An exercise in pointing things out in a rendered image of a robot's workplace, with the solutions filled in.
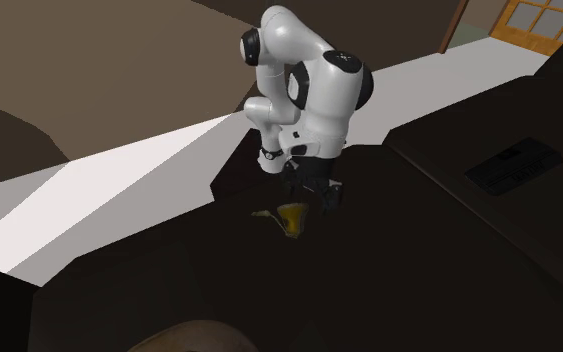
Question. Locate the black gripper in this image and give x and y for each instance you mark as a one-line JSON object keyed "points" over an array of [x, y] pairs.
{"points": [[312, 170]]}

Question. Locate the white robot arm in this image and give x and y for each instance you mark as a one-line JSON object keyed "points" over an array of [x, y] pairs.
{"points": [[325, 102]]}

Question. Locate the yellow cup-shaped object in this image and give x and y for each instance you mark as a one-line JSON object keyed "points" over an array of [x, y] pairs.
{"points": [[292, 218]]}

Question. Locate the brown rounded object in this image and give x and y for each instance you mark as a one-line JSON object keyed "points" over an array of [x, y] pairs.
{"points": [[195, 339]]}

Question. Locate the wooden door with glass panes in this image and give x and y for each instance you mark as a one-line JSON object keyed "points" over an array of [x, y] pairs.
{"points": [[537, 22]]}

